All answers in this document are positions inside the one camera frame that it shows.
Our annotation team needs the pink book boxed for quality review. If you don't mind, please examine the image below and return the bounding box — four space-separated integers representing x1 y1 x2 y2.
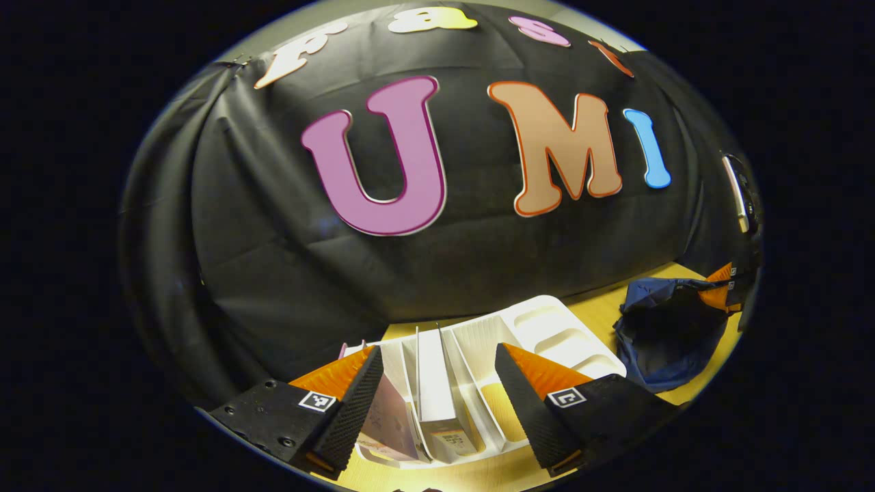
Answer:
338 340 431 464

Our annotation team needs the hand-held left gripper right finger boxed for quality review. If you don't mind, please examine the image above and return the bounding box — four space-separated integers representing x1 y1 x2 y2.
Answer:
494 342 681 477

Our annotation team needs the white bookshelf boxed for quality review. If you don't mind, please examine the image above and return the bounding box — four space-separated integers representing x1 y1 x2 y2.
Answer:
340 295 628 471

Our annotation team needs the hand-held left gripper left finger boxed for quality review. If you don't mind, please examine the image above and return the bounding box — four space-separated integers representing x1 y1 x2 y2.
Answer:
208 345 385 479

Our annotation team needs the blue schoolbag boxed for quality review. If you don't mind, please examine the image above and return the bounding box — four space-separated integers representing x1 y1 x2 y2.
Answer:
613 277 732 394

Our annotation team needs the black backdrop cloth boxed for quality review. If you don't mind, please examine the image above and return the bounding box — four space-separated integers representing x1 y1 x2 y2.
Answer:
120 0 763 411

